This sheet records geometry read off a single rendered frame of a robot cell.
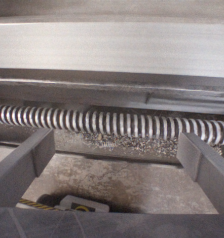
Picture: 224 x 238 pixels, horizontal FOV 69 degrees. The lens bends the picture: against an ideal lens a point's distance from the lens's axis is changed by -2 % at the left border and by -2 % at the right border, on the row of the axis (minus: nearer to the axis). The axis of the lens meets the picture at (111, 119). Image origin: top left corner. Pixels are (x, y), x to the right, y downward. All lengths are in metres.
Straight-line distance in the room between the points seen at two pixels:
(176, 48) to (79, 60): 0.11
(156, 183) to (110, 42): 0.93
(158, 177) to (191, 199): 0.22
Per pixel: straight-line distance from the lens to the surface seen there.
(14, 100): 0.71
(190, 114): 0.65
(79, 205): 0.99
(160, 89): 0.26
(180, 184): 1.08
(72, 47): 0.22
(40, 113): 0.33
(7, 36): 0.26
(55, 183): 1.16
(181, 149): 0.17
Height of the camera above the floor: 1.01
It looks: 80 degrees down
